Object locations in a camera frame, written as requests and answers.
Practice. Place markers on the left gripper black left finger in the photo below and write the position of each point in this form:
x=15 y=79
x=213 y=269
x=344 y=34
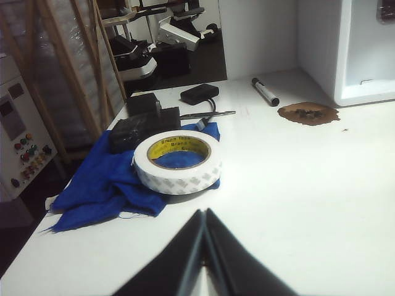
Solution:
x=166 y=262

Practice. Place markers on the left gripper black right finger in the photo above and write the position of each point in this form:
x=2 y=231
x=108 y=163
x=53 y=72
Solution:
x=240 y=262

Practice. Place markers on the white AUX water dispenser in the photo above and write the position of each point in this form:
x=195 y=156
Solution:
x=324 y=46

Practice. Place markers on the white double-sided tape roll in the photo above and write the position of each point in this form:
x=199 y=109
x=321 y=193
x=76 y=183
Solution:
x=172 y=182

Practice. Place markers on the blue cloth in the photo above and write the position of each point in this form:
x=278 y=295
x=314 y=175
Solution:
x=92 y=185

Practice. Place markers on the black foam block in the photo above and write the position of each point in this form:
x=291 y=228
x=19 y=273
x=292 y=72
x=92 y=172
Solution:
x=128 y=135

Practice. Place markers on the small grey clip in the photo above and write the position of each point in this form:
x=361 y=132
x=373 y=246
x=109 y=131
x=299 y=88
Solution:
x=201 y=124

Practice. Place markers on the small black block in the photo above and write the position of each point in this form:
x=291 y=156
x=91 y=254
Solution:
x=169 y=118

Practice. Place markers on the metal tweezers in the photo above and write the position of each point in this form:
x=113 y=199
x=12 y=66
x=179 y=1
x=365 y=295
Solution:
x=213 y=114

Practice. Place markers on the black square box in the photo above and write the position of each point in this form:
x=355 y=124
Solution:
x=142 y=105

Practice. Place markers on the brown stain patch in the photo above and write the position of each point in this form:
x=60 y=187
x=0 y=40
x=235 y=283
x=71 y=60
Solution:
x=308 y=114

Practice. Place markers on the black marker pen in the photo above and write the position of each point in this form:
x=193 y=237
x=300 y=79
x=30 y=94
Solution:
x=265 y=92

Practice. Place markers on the white control panel with buttons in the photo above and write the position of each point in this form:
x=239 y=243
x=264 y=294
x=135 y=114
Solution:
x=21 y=138

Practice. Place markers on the black case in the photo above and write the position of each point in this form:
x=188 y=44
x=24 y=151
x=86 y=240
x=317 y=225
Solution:
x=172 y=60

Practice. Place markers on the black and white floor machine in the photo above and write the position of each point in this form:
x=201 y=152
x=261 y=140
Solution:
x=132 y=58

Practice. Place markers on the white machine part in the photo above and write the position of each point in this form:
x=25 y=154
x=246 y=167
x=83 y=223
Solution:
x=182 y=34

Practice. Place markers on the round wooden table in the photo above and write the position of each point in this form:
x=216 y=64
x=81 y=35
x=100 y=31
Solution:
x=117 y=20

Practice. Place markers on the wooden crate frame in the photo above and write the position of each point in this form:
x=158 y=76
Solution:
x=61 y=61

